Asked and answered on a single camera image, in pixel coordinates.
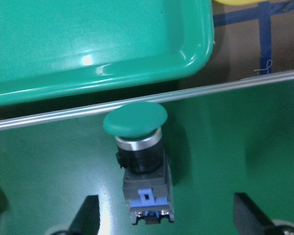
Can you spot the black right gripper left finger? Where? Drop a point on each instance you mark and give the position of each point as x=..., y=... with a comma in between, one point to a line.
x=86, y=220

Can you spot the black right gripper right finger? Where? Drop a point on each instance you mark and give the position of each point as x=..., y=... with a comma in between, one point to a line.
x=248, y=218

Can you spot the green push button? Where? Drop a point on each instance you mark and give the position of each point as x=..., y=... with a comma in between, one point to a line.
x=147, y=181

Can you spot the green conveyor belt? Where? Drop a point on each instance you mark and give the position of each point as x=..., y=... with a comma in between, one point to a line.
x=221, y=139

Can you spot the green plastic tray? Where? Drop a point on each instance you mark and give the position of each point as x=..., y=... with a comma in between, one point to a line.
x=56, y=48

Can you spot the yellow plastic tray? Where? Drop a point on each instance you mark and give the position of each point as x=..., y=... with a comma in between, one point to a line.
x=237, y=2

